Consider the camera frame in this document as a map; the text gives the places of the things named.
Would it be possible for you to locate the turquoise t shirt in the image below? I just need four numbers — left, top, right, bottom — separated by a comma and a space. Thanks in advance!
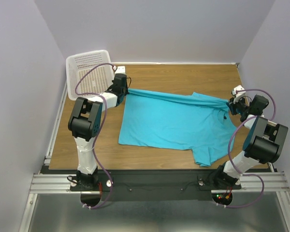
118, 89, 236, 167

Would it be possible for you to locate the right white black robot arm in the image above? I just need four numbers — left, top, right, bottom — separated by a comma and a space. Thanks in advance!
213, 93, 289, 189

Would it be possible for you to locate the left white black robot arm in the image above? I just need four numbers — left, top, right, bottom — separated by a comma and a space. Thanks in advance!
67, 73, 129, 191

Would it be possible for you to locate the white plastic perforated basket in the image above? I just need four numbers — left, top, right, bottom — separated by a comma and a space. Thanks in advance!
66, 50, 114, 101

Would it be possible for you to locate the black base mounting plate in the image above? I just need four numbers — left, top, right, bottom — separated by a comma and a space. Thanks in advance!
69, 169, 241, 202

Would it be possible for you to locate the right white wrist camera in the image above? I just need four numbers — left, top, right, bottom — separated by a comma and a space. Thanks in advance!
230, 85, 246, 104

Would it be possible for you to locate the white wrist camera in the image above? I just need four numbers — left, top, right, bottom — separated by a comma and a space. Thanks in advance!
113, 66, 126, 74
230, 85, 246, 104

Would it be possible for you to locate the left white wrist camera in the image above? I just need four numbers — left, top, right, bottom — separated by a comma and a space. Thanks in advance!
113, 66, 126, 74

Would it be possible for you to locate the aluminium frame rail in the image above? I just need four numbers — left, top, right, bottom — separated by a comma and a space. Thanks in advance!
19, 77, 67, 232

